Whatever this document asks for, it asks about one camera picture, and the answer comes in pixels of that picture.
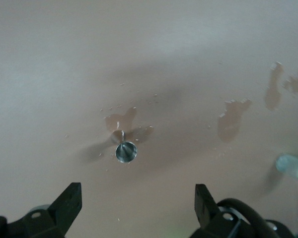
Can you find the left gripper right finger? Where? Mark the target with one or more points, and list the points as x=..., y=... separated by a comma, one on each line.
x=206, y=213

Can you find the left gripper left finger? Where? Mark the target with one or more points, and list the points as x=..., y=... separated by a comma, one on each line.
x=64, y=210

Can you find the small glass cup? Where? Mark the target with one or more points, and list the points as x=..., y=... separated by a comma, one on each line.
x=126, y=151

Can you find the pale green shaker bottle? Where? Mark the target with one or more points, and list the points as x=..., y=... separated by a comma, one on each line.
x=293, y=167

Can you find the brown table mat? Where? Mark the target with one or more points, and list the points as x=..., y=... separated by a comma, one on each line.
x=64, y=74

